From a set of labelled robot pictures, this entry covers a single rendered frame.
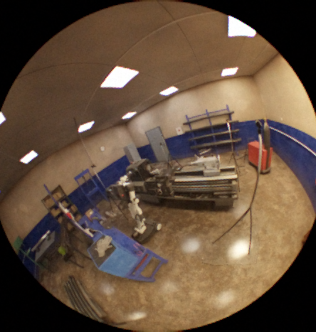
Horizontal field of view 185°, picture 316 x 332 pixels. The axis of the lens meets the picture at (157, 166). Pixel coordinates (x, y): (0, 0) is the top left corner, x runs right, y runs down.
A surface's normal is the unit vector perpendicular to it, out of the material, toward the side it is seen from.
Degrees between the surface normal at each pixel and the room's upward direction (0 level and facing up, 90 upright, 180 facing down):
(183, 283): 0
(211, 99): 90
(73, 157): 90
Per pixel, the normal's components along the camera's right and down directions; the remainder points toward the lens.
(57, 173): 0.79, -0.10
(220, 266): -0.37, -0.86
